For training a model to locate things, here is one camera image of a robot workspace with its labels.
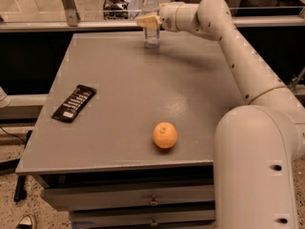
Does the metal drawer knob upper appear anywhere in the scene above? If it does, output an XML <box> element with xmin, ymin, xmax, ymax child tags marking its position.
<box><xmin>149</xmin><ymin>198</ymin><xmax>159</xmax><ymax>206</ymax></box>

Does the metal window frame rail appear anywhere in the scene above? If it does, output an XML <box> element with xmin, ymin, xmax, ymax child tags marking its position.
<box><xmin>0</xmin><ymin>0</ymin><xmax>305</xmax><ymax>32</ymax></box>

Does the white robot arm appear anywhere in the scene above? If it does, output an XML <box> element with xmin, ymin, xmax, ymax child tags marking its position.
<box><xmin>136</xmin><ymin>0</ymin><xmax>305</xmax><ymax>229</ymax></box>

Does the grey drawer cabinet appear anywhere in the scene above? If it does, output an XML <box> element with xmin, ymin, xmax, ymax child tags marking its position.
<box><xmin>17</xmin><ymin>31</ymin><xmax>243</xmax><ymax>229</ymax></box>

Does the robot base behind glass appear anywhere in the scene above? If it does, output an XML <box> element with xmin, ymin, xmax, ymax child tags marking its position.
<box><xmin>102</xmin><ymin>0</ymin><xmax>139</xmax><ymax>20</ymax></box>

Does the orange fruit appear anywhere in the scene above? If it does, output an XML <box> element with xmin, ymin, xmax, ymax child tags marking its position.
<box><xmin>152</xmin><ymin>122</ymin><xmax>177</xmax><ymax>149</ymax></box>

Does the metal drawer knob lower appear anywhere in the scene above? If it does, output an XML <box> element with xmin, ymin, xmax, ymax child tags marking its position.
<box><xmin>150</xmin><ymin>219</ymin><xmax>158</xmax><ymax>227</ymax></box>

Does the clear plastic water bottle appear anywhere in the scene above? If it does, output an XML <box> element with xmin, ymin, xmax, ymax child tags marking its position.
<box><xmin>142</xmin><ymin>0</ymin><xmax>160</xmax><ymax>48</ymax></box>

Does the black pole on floor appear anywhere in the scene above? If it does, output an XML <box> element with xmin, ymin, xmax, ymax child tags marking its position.
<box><xmin>13</xmin><ymin>130</ymin><xmax>32</xmax><ymax>203</ymax></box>

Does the top grey drawer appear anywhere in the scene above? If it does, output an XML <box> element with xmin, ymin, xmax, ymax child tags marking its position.
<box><xmin>41</xmin><ymin>184</ymin><xmax>214</xmax><ymax>211</ymax></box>

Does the shoe tip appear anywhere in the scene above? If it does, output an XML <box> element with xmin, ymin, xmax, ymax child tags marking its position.
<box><xmin>15</xmin><ymin>215</ymin><xmax>37</xmax><ymax>229</ymax></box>

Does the metal drawer knob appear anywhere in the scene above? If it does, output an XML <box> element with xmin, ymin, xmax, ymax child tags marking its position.
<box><xmin>150</xmin><ymin>219</ymin><xmax>158</xmax><ymax>227</ymax></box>
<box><xmin>149</xmin><ymin>198</ymin><xmax>159</xmax><ymax>206</ymax></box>

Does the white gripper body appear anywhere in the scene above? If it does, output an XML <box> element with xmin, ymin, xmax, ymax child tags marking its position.
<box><xmin>159</xmin><ymin>2</ymin><xmax>183</xmax><ymax>32</ymax></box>

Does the grey drawer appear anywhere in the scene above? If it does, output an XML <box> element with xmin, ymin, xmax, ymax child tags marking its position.
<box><xmin>41</xmin><ymin>184</ymin><xmax>214</xmax><ymax>211</ymax></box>
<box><xmin>71</xmin><ymin>210</ymin><xmax>215</xmax><ymax>229</ymax></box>

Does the black rxbar chocolate wrapper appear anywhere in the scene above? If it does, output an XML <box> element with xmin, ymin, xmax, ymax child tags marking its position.
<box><xmin>51</xmin><ymin>85</ymin><xmax>97</xmax><ymax>123</ymax></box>

